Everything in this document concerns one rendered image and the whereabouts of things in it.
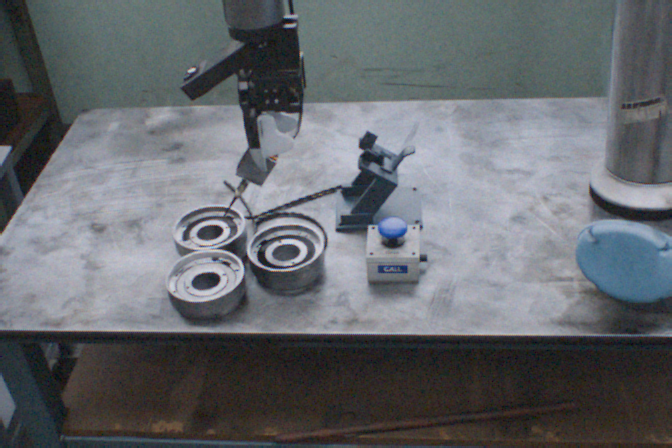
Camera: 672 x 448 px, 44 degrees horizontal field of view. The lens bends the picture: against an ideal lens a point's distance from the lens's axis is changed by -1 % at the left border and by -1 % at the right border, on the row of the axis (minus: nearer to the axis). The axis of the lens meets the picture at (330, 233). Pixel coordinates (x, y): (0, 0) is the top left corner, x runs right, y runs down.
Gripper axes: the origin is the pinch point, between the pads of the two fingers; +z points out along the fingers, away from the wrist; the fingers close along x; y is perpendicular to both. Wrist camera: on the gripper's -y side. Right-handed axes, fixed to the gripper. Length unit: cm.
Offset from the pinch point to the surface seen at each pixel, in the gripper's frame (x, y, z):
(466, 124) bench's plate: 28.7, 31.4, 13.3
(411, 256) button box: -12.1, 20.4, 8.8
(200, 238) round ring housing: -2.4, -10.0, 12.0
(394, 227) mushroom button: -9.6, 18.3, 5.8
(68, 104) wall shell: 158, -94, 74
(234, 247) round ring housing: -6.6, -4.2, 10.5
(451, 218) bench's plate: 1.8, 26.7, 13.3
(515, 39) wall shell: 150, 59, 55
